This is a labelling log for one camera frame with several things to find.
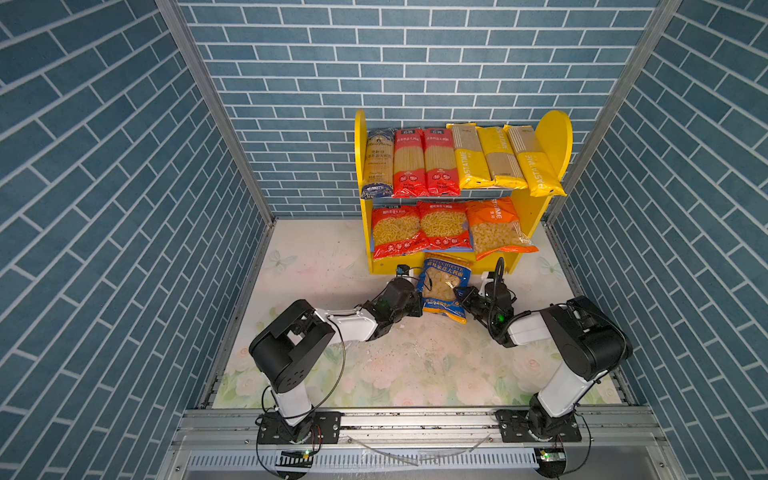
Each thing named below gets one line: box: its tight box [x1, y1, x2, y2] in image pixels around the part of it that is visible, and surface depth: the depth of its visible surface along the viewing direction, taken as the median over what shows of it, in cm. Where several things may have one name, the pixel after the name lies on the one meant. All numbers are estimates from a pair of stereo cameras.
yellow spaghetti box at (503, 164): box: [476, 126, 528, 189], surface depth 79 cm
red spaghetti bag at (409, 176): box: [392, 128, 429, 199], surface depth 75 cm
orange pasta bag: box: [466, 197, 539, 261], surface depth 95 cm
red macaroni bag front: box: [371, 206, 431, 260], surface depth 94 cm
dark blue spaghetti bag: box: [361, 128, 395, 199], surface depth 76 cm
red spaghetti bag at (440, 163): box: [423, 128, 461, 197], surface depth 76 cm
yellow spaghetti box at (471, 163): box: [446, 123, 495, 189], surface depth 79 cm
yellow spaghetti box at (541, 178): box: [504, 125, 567, 198], surface depth 75 cm
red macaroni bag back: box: [417, 201, 473, 252], surface depth 96 cm
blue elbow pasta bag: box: [416, 253, 473, 325], surface depth 98 cm
